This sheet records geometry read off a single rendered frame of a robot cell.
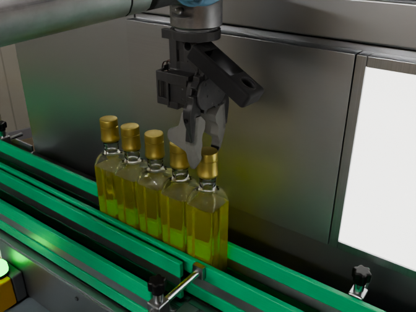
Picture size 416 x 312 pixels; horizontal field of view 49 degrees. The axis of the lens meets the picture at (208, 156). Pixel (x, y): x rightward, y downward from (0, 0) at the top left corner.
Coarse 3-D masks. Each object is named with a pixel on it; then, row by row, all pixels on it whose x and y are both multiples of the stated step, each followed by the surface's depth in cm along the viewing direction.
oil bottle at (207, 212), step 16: (192, 192) 76; (208, 192) 75; (224, 192) 77; (192, 208) 76; (208, 208) 74; (224, 208) 77; (192, 224) 78; (208, 224) 75; (224, 224) 79; (192, 240) 79; (208, 240) 77; (224, 240) 80; (208, 256) 78; (224, 256) 82
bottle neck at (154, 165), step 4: (148, 160) 81; (152, 160) 80; (156, 160) 80; (160, 160) 81; (148, 164) 81; (152, 164) 81; (156, 164) 81; (160, 164) 81; (148, 168) 82; (152, 168) 81; (156, 168) 81; (160, 168) 81
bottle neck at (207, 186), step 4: (200, 180) 75; (204, 180) 74; (208, 180) 74; (212, 180) 74; (200, 184) 75; (204, 184) 74; (208, 184) 74; (212, 184) 75; (200, 188) 75; (204, 188) 75; (208, 188) 75; (212, 188) 75
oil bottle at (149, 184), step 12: (144, 168) 83; (168, 168) 83; (144, 180) 82; (156, 180) 80; (144, 192) 83; (156, 192) 81; (144, 204) 84; (156, 204) 82; (144, 216) 85; (156, 216) 83; (144, 228) 87; (156, 228) 84
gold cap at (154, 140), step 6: (150, 132) 80; (156, 132) 80; (162, 132) 80; (144, 138) 79; (150, 138) 78; (156, 138) 78; (162, 138) 79; (150, 144) 79; (156, 144) 79; (162, 144) 80; (150, 150) 79; (156, 150) 79; (162, 150) 80; (150, 156) 80; (156, 156) 80; (162, 156) 80
